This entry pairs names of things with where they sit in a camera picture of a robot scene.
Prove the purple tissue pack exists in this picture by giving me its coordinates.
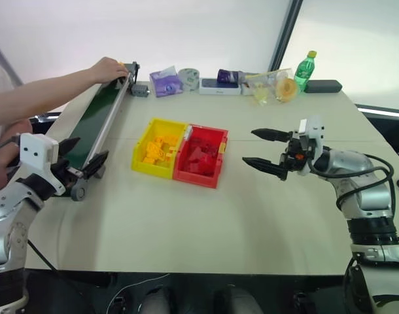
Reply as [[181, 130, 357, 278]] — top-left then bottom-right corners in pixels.
[[149, 66, 184, 98]]

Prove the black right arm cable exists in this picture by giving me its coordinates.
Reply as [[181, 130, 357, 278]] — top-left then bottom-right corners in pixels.
[[309, 153, 397, 230]]

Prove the person's bare hand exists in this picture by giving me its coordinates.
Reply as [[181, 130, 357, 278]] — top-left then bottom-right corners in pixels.
[[89, 56, 129, 84]]

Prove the clear plastic bag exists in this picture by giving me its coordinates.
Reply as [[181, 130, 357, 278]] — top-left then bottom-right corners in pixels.
[[243, 67, 300, 107]]

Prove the green conveyor belt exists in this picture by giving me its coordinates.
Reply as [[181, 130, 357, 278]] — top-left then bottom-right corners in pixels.
[[60, 61, 142, 202]]

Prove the yellow ring in bag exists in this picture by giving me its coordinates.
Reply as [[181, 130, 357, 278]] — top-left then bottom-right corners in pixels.
[[274, 77, 299, 103]]

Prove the thin white cable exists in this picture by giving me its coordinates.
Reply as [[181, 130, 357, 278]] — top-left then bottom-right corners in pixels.
[[110, 272, 171, 314]]

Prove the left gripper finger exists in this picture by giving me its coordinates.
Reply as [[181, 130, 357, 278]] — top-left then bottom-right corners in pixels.
[[58, 137, 81, 162], [82, 150, 109, 179]]

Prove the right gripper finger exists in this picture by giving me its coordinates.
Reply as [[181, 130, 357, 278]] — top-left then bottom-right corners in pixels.
[[241, 156, 289, 182], [251, 128, 294, 143]]

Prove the black flat case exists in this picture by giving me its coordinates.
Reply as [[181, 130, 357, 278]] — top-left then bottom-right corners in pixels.
[[304, 79, 343, 94]]

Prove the green soda bottle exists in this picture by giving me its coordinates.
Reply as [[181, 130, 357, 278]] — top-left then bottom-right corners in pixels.
[[294, 50, 319, 93]]

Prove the yellow plastic bin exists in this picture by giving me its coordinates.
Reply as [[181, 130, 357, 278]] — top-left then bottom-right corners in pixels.
[[131, 117, 188, 181]]

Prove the purple pouch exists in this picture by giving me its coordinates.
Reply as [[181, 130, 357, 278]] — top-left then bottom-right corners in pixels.
[[217, 68, 245, 84]]

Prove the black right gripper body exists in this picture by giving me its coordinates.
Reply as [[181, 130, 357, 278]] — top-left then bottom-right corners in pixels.
[[279, 130, 313, 174]]

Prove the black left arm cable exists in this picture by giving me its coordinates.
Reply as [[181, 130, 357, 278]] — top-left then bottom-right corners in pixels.
[[26, 239, 60, 271]]

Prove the white and blue flat box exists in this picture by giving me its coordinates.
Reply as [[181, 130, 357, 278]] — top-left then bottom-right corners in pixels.
[[199, 77, 243, 96]]

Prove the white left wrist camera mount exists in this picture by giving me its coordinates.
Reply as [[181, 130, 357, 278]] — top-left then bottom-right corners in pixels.
[[18, 133, 67, 197]]

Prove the red block pile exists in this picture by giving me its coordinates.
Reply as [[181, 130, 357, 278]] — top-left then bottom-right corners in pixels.
[[181, 137, 222, 175]]

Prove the dark window frame post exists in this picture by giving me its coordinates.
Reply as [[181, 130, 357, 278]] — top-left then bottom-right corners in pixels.
[[267, 0, 304, 71]]

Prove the red plastic bin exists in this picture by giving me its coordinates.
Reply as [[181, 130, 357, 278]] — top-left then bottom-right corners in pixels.
[[172, 123, 229, 190]]

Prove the yellow block pile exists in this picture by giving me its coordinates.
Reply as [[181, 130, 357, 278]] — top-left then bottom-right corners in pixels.
[[141, 133, 181, 164]]

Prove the gray tape roll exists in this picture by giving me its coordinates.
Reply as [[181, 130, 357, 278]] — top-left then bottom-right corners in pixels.
[[177, 67, 201, 92]]

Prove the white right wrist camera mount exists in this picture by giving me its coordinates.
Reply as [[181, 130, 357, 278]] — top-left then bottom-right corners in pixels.
[[297, 115, 326, 176]]

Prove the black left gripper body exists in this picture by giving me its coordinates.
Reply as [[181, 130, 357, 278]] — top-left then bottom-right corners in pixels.
[[50, 158, 89, 190]]

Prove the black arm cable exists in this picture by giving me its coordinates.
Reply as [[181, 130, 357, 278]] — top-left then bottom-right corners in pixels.
[[26, 239, 60, 271], [309, 153, 397, 230]]

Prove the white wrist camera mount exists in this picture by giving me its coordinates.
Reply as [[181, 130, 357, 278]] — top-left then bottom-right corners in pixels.
[[297, 115, 326, 176], [18, 133, 67, 197]]

